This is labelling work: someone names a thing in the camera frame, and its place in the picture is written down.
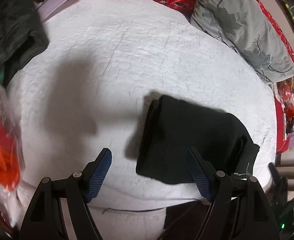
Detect orange item in plastic bag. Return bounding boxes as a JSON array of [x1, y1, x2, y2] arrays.
[[0, 86, 24, 227]]

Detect black pants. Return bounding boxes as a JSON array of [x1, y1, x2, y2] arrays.
[[136, 95, 260, 185]]

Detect black cable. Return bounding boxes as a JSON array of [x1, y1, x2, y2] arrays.
[[101, 205, 168, 215]]

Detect red cushion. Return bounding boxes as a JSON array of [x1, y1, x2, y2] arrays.
[[274, 98, 289, 154]]

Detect grey floral pillow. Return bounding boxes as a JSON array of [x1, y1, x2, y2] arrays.
[[190, 0, 294, 83]]

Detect white quilted bedspread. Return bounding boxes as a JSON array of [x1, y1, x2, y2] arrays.
[[8, 0, 276, 239]]

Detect dark green garment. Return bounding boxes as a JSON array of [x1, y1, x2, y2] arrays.
[[0, 0, 49, 87]]

